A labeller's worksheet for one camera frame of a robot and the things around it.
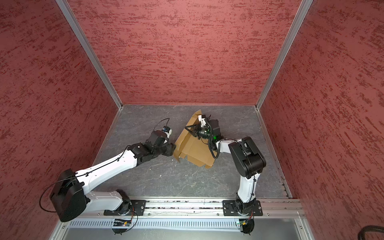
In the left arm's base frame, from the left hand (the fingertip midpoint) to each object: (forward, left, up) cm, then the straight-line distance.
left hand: (170, 148), depth 83 cm
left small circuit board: (-34, +23, -15) cm, 43 cm away
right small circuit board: (-33, -38, -14) cm, 53 cm away
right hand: (+10, -7, +4) cm, 13 cm away
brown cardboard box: (+1, -16, -6) cm, 17 cm away
